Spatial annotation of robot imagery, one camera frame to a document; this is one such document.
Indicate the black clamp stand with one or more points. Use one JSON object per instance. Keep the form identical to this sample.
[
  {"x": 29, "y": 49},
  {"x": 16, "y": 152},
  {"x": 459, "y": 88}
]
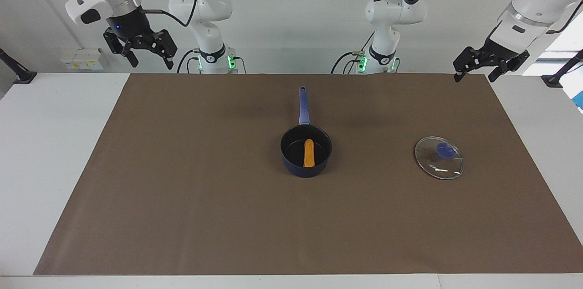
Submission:
[
  {"x": 558, "y": 77},
  {"x": 20, "y": 74}
]

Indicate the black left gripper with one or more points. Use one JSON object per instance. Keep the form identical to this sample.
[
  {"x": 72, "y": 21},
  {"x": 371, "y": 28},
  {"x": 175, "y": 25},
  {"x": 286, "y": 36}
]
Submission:
[{"x": 501, "y": 53}]

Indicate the brown table mat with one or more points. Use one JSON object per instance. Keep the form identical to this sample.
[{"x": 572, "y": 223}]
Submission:
[{"x": 182, "y": 216}]

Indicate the white wall socket box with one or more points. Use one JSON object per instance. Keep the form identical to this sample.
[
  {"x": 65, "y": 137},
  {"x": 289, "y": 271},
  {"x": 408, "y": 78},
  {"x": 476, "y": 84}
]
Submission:
[{"x": 89, "y": 59}]

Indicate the blue object at table edge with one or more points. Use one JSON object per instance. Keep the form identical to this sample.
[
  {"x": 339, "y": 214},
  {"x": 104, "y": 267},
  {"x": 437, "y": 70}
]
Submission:
[{"x": 580, "y": 101}]

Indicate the yellow corn cob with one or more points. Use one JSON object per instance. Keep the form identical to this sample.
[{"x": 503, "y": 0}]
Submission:
[{"x": 309, "y": 154}]

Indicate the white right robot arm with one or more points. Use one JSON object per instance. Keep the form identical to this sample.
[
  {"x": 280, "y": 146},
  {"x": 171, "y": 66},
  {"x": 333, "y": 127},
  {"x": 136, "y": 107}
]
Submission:
[{"x": 200, "y": 6}]

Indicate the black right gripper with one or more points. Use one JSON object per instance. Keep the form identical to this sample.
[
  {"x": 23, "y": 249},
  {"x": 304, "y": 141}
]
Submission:
[{"x": 132, "y": 27}]

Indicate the glass lid with blue knob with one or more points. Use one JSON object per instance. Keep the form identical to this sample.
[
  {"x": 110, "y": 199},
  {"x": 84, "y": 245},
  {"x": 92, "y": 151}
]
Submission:
[{"x": 432, "y": 166}]

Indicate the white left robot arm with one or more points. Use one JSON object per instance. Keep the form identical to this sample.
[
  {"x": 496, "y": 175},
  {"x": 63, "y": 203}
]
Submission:
[{"x": 391, "y": 11}]

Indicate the dark blue saucepan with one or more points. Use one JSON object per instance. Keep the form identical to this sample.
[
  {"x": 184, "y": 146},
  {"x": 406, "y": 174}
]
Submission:
[{"x": 291, "y": 143}]

